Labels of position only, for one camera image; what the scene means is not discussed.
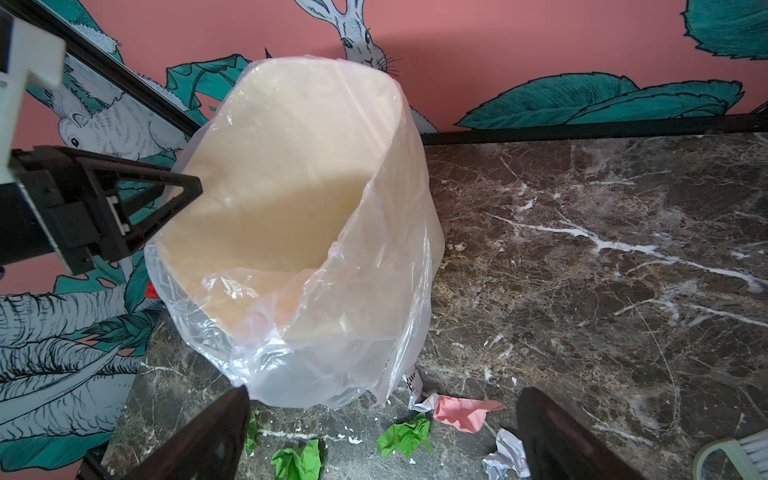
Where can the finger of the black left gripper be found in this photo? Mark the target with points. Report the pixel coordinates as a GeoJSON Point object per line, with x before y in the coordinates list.
{"type": "Point", "coordinates": [85, 206]}

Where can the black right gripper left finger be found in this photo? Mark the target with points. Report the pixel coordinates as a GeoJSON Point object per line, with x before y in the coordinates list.
{"type": "Point", "coordinates": [208, 447]}

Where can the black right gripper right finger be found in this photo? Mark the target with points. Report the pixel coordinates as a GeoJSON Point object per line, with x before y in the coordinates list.
{"type": "Point", "coordinates": [559, 447]}

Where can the light green hand brush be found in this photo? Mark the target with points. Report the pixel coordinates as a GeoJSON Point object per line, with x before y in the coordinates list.
{"type": "Point", "coordinates": [748, 455]}

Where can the clear plastic bin liner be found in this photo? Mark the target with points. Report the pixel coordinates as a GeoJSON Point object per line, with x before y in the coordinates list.
{"type": "Point", "coordinates": [279, 374]}

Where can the cream plastic trash bin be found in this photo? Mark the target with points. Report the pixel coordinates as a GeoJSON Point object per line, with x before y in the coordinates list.
{"type": "Point", "coordinates": [315, 219]}

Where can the green paper scrap far left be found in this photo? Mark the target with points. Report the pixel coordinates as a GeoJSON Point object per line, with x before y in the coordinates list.
{"type": "Point", "coordinates": [251, 435]}

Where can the green paper scrap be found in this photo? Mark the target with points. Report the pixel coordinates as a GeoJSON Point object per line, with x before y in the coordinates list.
{"type": "Point", "coordinates": [291, 464]}
{"type": "Point", "coordinates": [406, 438]}
{"type": "Point", "coordinates": [251, 435]}

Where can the white crumpled paper scrap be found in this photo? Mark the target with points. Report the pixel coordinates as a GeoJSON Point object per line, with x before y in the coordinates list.
{"type": "Point", "coordinates": [510, 456]}

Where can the green paper scrap middle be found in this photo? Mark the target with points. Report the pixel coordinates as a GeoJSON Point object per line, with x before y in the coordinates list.
{"type": "Point", "coordinates": [291, 464]}

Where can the pink paper scrap long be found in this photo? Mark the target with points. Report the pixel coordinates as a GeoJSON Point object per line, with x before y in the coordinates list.
{"type": "Point", "coordinates": [465, 415]}

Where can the colourful toy block frog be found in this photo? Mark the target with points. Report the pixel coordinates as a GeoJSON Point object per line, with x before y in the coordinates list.
{"type": "Point", "coordinates": [150, 292]}

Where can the green paper scrap upper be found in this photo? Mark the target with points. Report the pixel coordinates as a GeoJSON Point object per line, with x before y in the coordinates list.
{"type": "Point", "coordinates": [406, 438]}

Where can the white printed paper scrap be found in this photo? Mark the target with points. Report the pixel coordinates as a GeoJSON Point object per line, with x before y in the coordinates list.
{"type": "Point", "coordinates": [418, 401]}

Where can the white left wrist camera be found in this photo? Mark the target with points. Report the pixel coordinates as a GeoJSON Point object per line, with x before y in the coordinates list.
{"type": "Point", "coordinates": [29, 56]}

